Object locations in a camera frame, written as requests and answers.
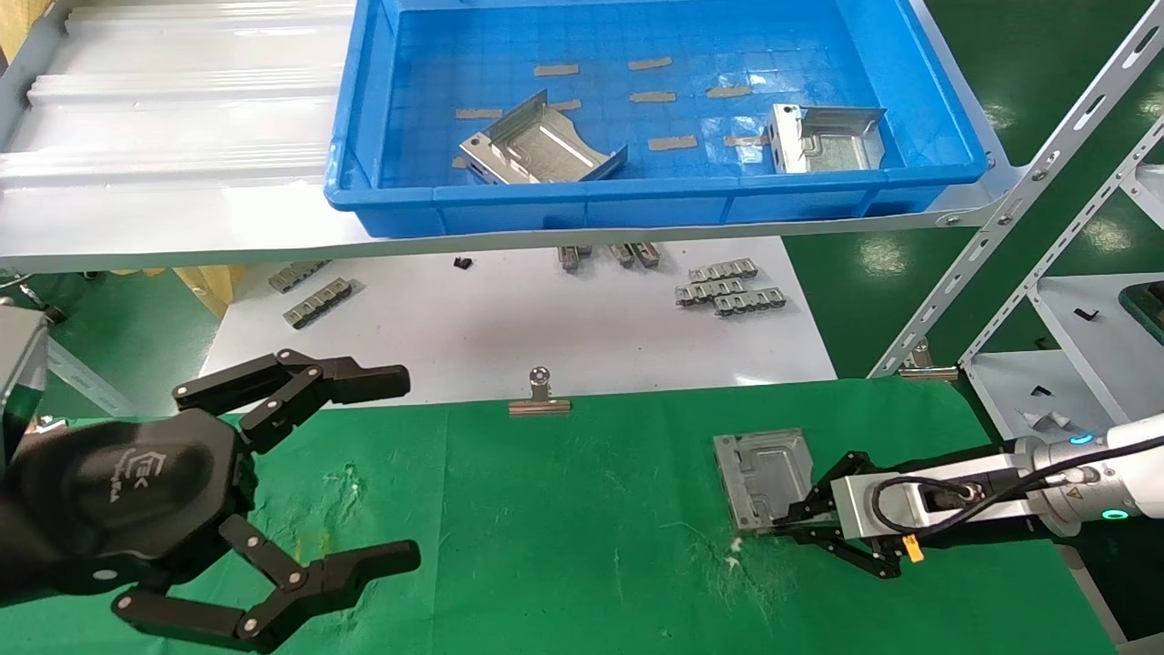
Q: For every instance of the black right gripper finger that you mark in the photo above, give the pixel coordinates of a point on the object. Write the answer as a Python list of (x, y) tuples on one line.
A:
[(855, 553), (818, 498)]

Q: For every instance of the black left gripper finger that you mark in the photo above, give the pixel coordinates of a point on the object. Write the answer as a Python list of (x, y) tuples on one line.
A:
[(336, 573), (309, 377)]

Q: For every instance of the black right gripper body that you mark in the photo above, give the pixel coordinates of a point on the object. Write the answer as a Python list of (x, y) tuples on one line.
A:
[(955, 462)]

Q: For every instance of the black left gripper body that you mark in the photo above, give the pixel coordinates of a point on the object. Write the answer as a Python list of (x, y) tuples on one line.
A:
[(118, 491)]

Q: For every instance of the stamped sheet metal part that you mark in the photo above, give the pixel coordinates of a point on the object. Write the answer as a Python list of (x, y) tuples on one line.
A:
[(764, 473), (536, 146), (827, 146)]

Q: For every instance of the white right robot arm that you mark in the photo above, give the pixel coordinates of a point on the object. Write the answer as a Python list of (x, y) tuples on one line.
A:
[(1091, 482)]

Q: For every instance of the grey metal link strip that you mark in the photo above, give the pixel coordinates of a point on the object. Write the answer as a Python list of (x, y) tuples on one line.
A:
[(296, 275), (622, 255), (316, 302), (750, 301), (573, 256), (723, 270), (707, 291), (646, 254)]

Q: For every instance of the silver binder clip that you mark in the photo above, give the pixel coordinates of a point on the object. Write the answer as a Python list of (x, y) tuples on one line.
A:
[(539, 405), (926, 370)]

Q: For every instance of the small white object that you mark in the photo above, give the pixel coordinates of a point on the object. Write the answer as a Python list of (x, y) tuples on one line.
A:
[(1050, 420)]

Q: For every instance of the white metal storage rack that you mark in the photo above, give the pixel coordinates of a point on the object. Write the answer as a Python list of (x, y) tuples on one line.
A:
[(1091, 364)]

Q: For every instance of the green table cloth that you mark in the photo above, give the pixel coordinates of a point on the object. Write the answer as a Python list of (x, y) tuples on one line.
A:
[(591, 509)]

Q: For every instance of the grey metal shelf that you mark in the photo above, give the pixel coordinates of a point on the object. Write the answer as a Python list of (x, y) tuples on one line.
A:
[(136, 227)]

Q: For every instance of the dark green tray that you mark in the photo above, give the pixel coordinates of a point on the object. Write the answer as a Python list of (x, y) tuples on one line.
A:
[(1146, 309)]

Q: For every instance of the translucent corrugated plastic sheet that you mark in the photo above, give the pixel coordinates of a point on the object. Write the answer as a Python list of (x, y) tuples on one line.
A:
[(182, 118)]

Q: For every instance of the large blue plastic bin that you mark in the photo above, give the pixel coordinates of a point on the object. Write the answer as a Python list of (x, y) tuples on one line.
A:
[(637, 205)]

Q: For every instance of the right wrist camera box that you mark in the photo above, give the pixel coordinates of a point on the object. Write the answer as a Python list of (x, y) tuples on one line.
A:
[(855, 509)]

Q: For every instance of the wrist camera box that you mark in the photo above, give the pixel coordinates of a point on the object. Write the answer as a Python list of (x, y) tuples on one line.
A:
[(855, 509), (18, 364)]

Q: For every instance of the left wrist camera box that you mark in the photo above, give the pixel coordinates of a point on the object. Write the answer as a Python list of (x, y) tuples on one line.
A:
[(18, 364)]

